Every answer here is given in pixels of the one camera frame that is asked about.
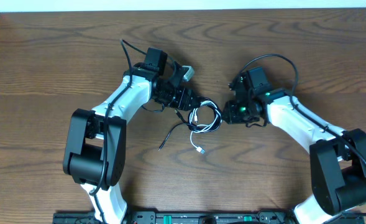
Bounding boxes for black usb cable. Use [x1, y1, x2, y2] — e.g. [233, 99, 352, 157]
[157, 98, 223, 151]

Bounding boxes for white usb cable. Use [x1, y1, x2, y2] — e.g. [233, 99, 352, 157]
[187, 100, 222, 155]

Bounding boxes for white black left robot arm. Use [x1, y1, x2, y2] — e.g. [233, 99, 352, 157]
[63, 62, 201, 223]

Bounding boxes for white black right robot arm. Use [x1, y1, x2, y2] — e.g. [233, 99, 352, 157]
[222, 72, 366, 223]

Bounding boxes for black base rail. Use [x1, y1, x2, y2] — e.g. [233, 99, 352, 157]
[52, 210, 365, 224]

